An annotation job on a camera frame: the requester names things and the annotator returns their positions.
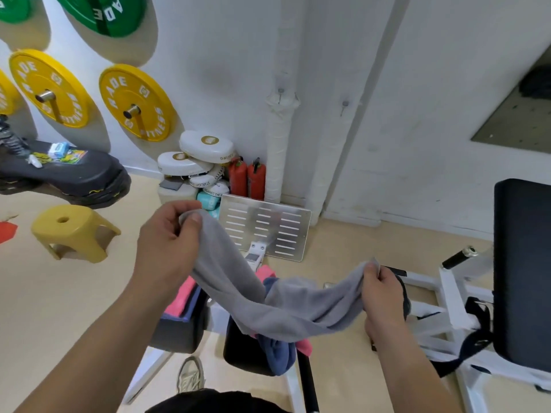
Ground beige plastic container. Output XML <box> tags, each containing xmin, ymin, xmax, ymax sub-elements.
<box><xmin>157</xmin><ymin>180</ymin><xmax>199</xmax><ymax>207</ymax></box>

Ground pink towel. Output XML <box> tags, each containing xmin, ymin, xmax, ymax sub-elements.
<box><xmin>164</xmin><ymin>275</ymin><xmax>198</xmax><ymax>319</ymax></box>
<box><xmin>256</xmin><ymin>265</ymin><xmax>314</xmax><ymax>357</ymax></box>

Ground silver slotted foot plate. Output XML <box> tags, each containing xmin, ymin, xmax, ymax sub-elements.
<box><xmin>218</xmin><ymin>194</ymin><xmax>312</xmax><ymax>263</ymax></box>

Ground black handle bar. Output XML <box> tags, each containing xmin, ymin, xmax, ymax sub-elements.
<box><xmin>297</xmin><ymin>350</ymin><xmax>320</xmax><ymax>413</ymax></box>

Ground white weight machine frame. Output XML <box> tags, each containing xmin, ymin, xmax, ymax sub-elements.
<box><xmin>378</xmin><ymin>253</ymin><xmax>551</xmax><ymax>413</ymax></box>

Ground white exercise machine frame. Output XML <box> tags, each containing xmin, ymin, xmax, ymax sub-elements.
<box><xmin>122</xmin><ymin>241</ymin><xmax>306</xmax><ymax>413</ymax></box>

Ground blue towel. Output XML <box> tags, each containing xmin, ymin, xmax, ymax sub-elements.
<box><xmin>257</xmin><ymin>277</ymin><xmax>298</xmax><ymax>377</ymax></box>
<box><xmin>161</xmin><ymin>286</ymin><xmax>203</xmax><ymax>323</ymax></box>

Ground colourful snack packet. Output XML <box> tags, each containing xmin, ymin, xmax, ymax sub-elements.
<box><xmin>51</xmin><ymin>149</ymin><xmax>88</xmax><ymax>165</ymax></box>

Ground orange plastic bag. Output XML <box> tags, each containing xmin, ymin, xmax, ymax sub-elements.
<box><xmin>0</xmin><ymin>221</ymin><xmax>19</xmax><ymax>245</ymax></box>

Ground person's white shoe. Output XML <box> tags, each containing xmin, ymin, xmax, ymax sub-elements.
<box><xmin>177</xmin><ymin>356</ymin><xmax>205</xmax><ymax>394</ymax></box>

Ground person's left hand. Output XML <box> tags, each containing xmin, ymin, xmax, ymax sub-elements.
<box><xmin>133</xmin><ymin>200</ymin><xmax>203</xmax><ymax>297</ymax></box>

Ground person's black shorts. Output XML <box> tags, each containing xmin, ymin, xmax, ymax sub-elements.
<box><xmin>144</xmin><ymin>389</ymin><xmax>289</xmax><ymax>413</ymax></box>

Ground black handle grip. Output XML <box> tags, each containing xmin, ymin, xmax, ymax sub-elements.
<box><xmin>442</xmin><ymin>246</ymin><xmax>479</xmax><ymax>270</ymax></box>

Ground black textured foam roller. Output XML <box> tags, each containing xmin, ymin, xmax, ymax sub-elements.
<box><xmin>518</xmin><ymin>66</ymin><xmax>551</xmax><ymax>99</ymax></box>

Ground black strap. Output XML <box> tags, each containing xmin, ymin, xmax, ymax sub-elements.
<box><xmin>430</xmin><ymin>296</ymin><xmax>494</xmax><ymax>378</ymax></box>

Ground black seat pad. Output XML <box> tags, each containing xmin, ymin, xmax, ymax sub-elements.
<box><xmin>492</xmin><ymin>178</ymin><xmax>551</xmax><ymax>374</ymax></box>

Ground yellow plastic stool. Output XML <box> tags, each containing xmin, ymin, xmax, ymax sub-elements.
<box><xmin>30</xmin><ymin>205</ymin><xmax>122</xmax><ymax>264</ymax></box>

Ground black aerobic step platform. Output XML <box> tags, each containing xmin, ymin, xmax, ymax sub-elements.
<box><xmin>0</xmin><ymin>139</ymin><xmax>132</xmax><ymax>209</ymax></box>

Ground person's right hand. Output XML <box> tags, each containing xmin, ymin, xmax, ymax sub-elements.
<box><xmin>361</xmin><ymin>260</ymin><xmax>412</xmax><ymax>345</ymax></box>

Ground person's right forearm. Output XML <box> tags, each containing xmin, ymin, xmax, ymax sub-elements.
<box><xmin>366</xmin><ymin>326</ymin><xmax>464</xmax><ymax>413</ymax></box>

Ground red fire extinguisher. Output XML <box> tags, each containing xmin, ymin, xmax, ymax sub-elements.
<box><xmin>228</xmin><ymin>157</ymin><xmax>249</xmax><ymax>197</ymax></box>
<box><xmin>246</xmin><ymin>158</ymin><xmax>267</xmax><ymax>201</ymax></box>

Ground person's left forearm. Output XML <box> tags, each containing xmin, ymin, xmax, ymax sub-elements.
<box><xmin>13</xmin><ymin>279</ymin><xmax>173</xmax><ymax>413</ymax></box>

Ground grey towel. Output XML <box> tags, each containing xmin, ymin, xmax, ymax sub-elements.
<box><xmin>179</xmin><ymin>209</ymin><xmax>379</xmax><ymax>344</ymax></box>

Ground green weight plate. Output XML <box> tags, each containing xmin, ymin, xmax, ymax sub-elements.
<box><xmin>53</xmin><ymin>0</ymin><xmax>149</xmax><ymax>38</ymax></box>
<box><xmin>0</xmin><ymin>0</ymin><xmax>34</xmax><ymax>24</ymax></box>

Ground black weight plate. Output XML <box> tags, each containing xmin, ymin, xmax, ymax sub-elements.
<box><xmin>394</xmin><ymin>272</ymin><xmax>412</xmax><ymax>321</ymax></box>

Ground clear water bottle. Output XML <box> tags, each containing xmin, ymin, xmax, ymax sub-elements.
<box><xmin>0</xmin><ymin>115</ymin><xmax>31</xmax><ymax>158</ymax></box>

